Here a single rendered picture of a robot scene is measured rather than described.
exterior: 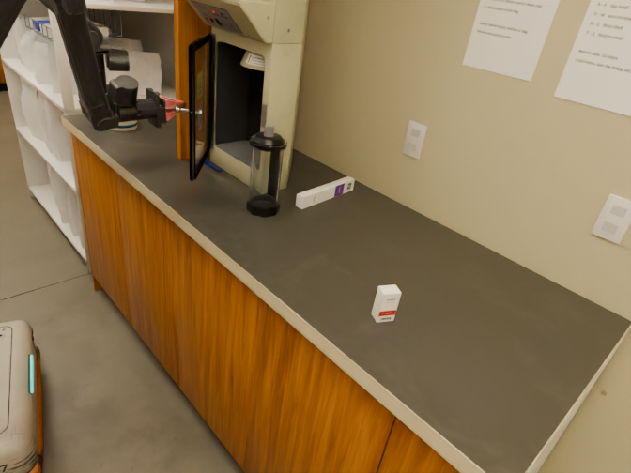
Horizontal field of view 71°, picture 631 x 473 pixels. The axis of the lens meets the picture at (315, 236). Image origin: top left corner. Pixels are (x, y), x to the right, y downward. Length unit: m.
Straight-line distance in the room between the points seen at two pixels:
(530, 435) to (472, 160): 0.83
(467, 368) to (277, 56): 0.97
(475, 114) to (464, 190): 0.24
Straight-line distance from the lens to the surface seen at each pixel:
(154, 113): 1.41
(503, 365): 1.05
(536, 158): 1.39
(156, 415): 2.03
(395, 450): 1.02
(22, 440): 1.74
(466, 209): 1.51
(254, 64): 1.48
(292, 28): 1.41
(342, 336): 0.97
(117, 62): 1.62
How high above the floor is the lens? 1.59
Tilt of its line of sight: 30 degrees down
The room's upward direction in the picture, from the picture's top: 9 degrees clockwise
